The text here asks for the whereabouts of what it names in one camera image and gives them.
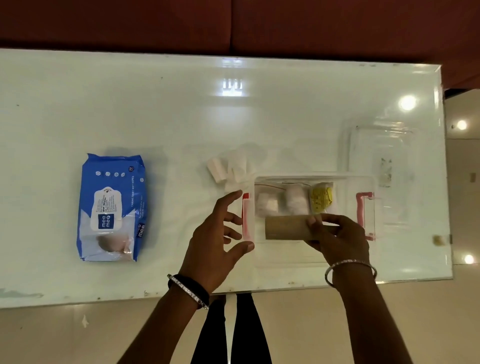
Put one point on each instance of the person's leg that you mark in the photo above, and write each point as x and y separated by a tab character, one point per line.
251	333
210	333

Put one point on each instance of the person's right forearm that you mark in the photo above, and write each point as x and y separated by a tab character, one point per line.
369	318

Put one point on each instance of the clear plastic storage box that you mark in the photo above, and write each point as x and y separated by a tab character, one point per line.
285	251

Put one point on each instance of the clear plastic box lid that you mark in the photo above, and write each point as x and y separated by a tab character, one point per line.
378	150

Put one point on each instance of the person's left thumb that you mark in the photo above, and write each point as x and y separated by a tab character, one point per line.
242	250

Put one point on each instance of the person's right hand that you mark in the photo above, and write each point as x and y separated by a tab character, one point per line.
345	242

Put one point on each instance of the yellow wrapped packet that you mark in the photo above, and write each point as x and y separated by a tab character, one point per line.
321	198

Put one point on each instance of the person's left hand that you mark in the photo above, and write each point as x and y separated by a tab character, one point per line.
204	251

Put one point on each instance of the black wrist band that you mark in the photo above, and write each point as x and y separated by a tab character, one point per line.
190	287

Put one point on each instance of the person's left forearm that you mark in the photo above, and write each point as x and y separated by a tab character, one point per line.
168	330

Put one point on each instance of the person's right thumb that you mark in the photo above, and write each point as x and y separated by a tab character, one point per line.
314	224

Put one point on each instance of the blue wet wipes packet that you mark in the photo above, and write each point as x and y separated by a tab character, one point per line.
108	210

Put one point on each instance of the person's left leg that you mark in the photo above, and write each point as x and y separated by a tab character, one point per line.
210	333

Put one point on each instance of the brown bandage roll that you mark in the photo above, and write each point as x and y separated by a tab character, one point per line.
285	227

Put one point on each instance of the dark red sofa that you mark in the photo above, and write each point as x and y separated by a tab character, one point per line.
240	26

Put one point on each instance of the person's right leg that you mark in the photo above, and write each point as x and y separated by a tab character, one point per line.
251	333

